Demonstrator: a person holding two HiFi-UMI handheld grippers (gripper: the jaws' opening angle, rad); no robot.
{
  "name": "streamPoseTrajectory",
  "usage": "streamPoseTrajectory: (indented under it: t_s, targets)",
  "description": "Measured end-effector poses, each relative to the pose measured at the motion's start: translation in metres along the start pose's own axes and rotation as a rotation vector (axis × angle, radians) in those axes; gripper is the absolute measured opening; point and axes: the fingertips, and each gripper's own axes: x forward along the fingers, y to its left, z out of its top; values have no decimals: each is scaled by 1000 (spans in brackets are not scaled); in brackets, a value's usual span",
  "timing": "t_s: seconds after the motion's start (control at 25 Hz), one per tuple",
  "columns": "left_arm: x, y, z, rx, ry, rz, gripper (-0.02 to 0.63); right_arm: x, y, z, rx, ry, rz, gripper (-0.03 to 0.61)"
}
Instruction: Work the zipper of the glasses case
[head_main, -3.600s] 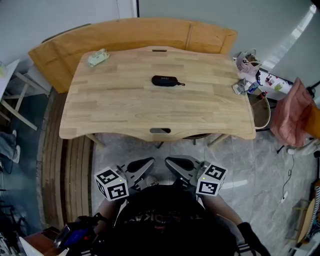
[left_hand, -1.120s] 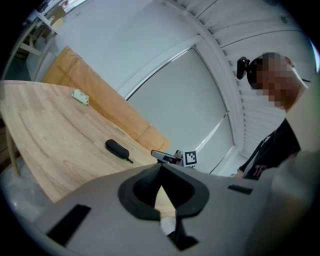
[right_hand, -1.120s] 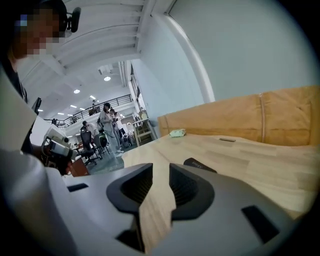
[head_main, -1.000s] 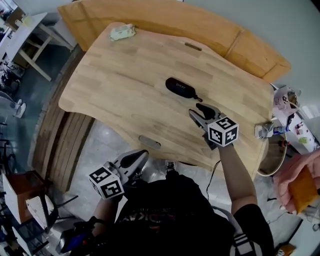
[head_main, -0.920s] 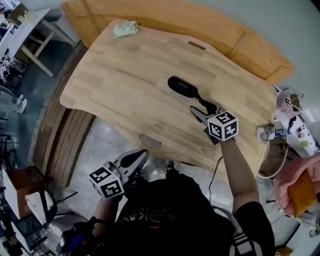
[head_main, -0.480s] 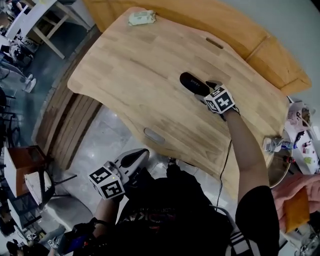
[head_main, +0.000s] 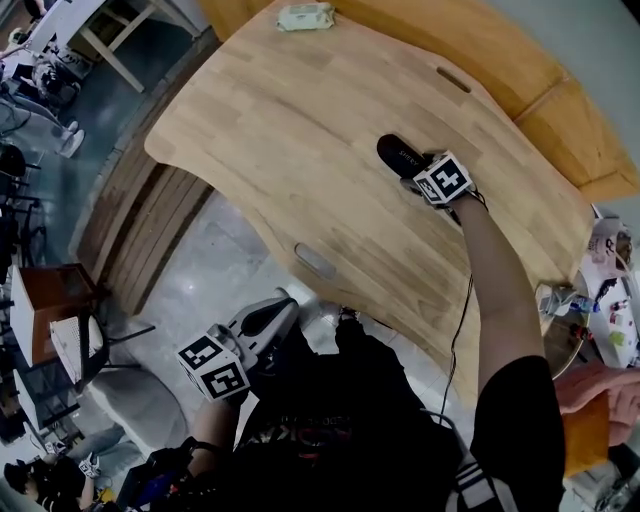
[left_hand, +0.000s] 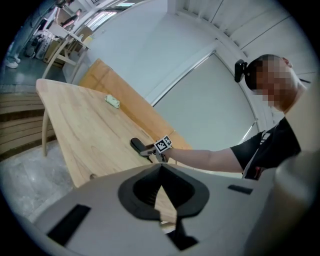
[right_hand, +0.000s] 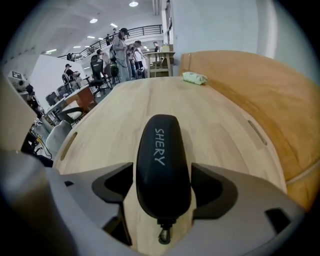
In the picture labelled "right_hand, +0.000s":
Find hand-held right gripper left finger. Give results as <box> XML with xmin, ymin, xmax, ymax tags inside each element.
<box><xmin>46</xmin><ymin>161</ymin><xmax>135</xmax><ymax>248</ymax></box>

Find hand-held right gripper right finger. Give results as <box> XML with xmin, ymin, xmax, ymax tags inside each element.
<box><xmin>174</xmin><ymin>162</ymin><xmax>306</xmax><ymax>256</ymax></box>

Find black zippered pouch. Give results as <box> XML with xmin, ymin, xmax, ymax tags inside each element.
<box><xmin>136</xmin><ymin>114</ymin><xmax>192</xmax><ymax>246</ymax></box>

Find grey chair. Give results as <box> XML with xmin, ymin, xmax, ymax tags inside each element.
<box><xmin>46</xmin><ymin>119</ymin><xmax>73</xmax><ymax>158</ymax></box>

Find brown desk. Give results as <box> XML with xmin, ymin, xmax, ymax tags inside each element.
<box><xmin>63</xmin><ymin>84</ymin><xmax>98</xmax><ymax>113</ymax></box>

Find black office chair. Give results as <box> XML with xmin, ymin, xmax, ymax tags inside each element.
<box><xmin>89</xmin><ymin>54</ymin><xmax>113</xmax><ymax>95</ymax></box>

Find large brown cardboard sheet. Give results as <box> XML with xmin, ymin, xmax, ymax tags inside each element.
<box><xmin>179</xmin><ymin>49</ymin><xmax>320</xmax><ymax>213</ymax></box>

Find white table at left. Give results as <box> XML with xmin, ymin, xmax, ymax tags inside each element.
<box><xmin>143</xmin><ymin>51</ymin><xmax>176</xmax><ymax>78</ymax></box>

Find black balcony railing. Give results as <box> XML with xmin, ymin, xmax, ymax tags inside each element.
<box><xmin>57</xmin><ymin>24</ymin><xmax>163</xmax><ymax>62</ymax></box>

